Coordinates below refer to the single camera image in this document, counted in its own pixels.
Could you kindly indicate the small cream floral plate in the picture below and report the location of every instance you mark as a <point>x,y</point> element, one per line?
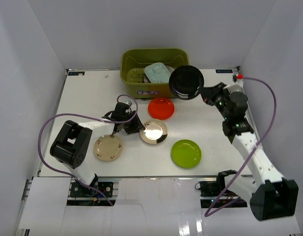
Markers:
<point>108,148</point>

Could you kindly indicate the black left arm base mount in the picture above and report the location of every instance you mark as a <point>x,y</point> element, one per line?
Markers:
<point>79,191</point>

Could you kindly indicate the red cable connector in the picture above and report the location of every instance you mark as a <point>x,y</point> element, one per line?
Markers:
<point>237,77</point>

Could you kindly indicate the black round plate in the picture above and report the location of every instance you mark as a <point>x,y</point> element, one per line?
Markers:
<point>186,82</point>

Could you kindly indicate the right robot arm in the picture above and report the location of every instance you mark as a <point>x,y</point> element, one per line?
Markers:
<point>269,194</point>

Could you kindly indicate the olive green plastic bin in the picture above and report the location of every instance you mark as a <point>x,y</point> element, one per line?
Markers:
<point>141,58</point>

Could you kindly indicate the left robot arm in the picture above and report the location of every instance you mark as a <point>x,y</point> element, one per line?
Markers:
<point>71,144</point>

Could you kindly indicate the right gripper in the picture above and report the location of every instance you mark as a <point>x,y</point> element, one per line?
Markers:
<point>210,93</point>

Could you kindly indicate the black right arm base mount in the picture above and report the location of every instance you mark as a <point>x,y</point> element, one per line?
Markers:
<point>210,189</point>

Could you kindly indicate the lime green round plate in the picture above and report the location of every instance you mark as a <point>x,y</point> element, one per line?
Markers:
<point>186,154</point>

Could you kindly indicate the white cardboard front panel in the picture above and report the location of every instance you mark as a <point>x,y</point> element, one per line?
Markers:
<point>144,207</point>

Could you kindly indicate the green perforated insert in bin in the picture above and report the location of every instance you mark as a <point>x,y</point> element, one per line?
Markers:
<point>135,75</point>

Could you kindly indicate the orange round plate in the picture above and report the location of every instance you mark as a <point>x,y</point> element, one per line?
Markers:
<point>161,108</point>

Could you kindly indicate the light blue rectangular plate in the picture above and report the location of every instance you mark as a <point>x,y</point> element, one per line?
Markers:
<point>157,73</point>

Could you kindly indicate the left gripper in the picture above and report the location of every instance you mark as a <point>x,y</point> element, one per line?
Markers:
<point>131,125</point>

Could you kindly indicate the cream plate with black brushstroke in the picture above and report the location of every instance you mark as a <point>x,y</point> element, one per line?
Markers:
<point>155,131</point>

